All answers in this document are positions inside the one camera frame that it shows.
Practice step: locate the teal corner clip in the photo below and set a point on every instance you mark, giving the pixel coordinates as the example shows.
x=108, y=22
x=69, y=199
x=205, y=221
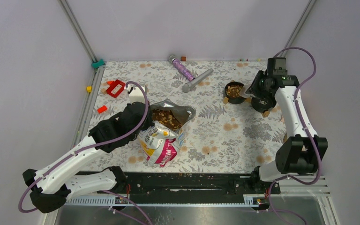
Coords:
x=97, y=64

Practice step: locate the small yellow cube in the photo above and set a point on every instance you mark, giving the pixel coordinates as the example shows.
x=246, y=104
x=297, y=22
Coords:
x=89, y=89

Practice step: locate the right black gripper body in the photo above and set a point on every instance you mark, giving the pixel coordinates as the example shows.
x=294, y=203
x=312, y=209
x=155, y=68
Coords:
x=258, y=87

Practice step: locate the purple glitter microphone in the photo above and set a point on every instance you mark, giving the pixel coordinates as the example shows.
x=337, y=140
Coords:
x=180, y=67

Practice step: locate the floral table mat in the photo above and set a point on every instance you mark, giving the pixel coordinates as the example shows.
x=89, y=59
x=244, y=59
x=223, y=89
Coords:
x=221, y=138

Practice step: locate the right black pet bowl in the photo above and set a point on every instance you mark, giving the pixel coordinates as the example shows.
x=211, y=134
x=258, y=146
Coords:
x=263, y=106

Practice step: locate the cat food bag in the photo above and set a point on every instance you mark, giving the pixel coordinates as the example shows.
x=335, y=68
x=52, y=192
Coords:
x=160, y=144

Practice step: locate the clear plastic scoop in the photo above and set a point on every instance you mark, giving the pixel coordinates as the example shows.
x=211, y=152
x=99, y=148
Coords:
x=244, y=92

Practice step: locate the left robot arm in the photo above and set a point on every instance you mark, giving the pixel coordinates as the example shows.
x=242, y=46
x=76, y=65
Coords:
x=50, y=188

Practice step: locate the red toy block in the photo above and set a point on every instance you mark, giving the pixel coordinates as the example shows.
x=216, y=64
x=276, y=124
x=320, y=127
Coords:
x=116, y=88

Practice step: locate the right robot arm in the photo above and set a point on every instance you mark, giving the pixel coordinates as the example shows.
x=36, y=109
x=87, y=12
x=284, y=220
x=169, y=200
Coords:
x=303, y=150

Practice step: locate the left black pet bowl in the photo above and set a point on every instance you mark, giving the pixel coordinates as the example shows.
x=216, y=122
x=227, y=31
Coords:
x=232, y=93

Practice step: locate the grey microphone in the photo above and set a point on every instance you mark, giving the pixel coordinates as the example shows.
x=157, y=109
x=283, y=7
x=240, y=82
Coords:
x=187, y=87

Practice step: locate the pet food kibble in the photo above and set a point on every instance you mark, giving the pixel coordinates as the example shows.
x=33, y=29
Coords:
x=166, y=118

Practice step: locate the black pet bowl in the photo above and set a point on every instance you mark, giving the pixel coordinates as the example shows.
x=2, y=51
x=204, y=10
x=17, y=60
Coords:
x=263, y=106
x=232, y=93

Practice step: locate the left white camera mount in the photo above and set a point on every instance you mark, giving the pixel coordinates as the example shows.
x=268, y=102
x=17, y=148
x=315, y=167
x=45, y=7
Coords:
x=135, y=94

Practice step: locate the small orange block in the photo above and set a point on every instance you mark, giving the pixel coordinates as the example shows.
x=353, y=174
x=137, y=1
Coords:
x=102, y=109

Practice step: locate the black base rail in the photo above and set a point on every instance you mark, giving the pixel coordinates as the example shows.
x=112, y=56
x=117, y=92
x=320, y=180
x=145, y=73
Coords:
x=189, y=188

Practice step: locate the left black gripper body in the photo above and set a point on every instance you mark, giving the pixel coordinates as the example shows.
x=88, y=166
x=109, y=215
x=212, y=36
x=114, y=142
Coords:
x=149, y=122

